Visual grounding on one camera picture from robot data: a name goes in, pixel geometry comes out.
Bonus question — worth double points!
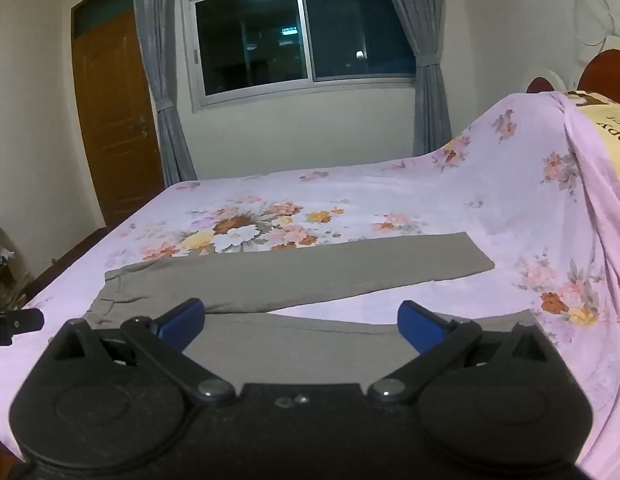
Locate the grey pants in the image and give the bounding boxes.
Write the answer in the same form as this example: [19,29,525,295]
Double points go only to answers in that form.
[82,231,546,391]

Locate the shiny clutter pile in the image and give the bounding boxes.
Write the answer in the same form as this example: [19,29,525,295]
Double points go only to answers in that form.
[0,215,35,311]

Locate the aluminium sliding window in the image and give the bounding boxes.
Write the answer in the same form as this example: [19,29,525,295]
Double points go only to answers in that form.
[181,0,422,112]

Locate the grey curtain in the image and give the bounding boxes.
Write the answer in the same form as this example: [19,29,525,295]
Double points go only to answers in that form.
[377,0,453,157]
[131,0,198,187]

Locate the brown wooden headboard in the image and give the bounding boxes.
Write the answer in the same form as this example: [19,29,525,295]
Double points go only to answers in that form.
[521,49,620,96]

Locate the brown wooden door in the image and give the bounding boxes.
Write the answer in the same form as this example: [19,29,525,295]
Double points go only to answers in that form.
[71,9,166,229]

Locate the yellow printed pillow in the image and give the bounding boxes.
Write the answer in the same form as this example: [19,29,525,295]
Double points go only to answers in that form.
[560,90,620,201]

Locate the glass transom panel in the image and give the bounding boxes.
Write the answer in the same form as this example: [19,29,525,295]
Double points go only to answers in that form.
[71,0,137,37]

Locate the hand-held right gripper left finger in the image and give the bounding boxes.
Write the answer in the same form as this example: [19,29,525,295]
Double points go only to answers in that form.
[50,298,236,406]

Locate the pink floral bedsheet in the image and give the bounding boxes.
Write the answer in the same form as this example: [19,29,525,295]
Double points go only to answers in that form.
[0,91,620,480]

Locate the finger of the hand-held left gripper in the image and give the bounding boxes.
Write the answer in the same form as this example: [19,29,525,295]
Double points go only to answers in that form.
[0,308,45,347]

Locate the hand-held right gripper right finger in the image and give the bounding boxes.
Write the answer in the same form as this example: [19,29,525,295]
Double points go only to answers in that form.
[367,300,558,403]

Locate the white wall cable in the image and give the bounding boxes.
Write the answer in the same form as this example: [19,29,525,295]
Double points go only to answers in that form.
[565,0,620,47]

